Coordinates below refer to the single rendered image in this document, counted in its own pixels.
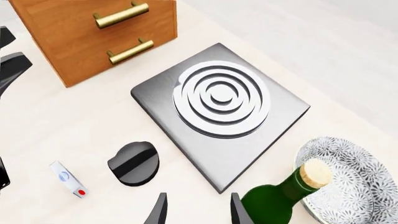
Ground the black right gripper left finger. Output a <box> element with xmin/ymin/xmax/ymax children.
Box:
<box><xmin>142</xmin><ymin>192</ymin><xmax>169</xmax><ymax>224</ymax></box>

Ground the green corked wine bottle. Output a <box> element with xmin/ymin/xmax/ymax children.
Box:
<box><xmin>240</xmin><ymin>158</ymin><xmax>334</xmax><ymax>224</ymax></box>

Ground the small white red-dot indicator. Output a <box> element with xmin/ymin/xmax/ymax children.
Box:
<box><xmin>49</xmin><ymin>160</ymin><xmax>89</xmax><ymax>200</ymax></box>

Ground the wooden cabinet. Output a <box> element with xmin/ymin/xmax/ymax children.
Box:
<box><xmin>7</xmin><ymin>0</ymin><xmax>179</xmax><ymax>89</ymax></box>

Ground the white grey patterned bowl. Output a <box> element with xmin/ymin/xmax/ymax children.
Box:
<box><xmin>294</xmin><ymin>136</ymin><xmax>398</xmax><ymax>224</ymax></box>

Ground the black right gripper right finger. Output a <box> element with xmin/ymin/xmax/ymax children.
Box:
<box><xmin>230</xmin><ymin>192</ymin><xmax>259</xmax><ymax>224</ymax></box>

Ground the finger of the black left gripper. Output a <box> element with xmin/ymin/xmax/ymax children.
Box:
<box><xmin>0</xmin><ymin>26</ymin><xmax>17</xmax><ymax>49</ymax></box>
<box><xmin>0</xmin><ymin>52</ymin><xmax>34</xmax><ymax>97</ymax></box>

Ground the brass drawer handle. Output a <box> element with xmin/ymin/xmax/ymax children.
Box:
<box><xmin>106</xmin><ymin>37</ymin><xmax>155</xmax><ymax>65</ymax></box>
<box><xmin>93</xmin><ymin>0</ymin><xmax>150</xmax><ymax>30</ymax></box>

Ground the round black stove knob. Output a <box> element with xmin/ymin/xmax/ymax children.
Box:
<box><xmin>106</xmin><ymin>140</ymin><xmax>162</xmax><ymax>187</ymax></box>

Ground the wooden cabinet drawer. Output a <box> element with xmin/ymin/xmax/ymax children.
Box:
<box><xmin>37</xmin><ymin>16</ymin><xmax>179</xmax><ymax>89</ymax></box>
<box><xmin>9</xmin><ymin>0</ymin><xmax>177</xmax><ymax>49</ymax></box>

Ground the flat black stove plate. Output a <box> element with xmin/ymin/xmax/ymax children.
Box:
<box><xmin>130</xmin><ymin>42</ymin><xmax>312</xmax><ymax>195</ymax></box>

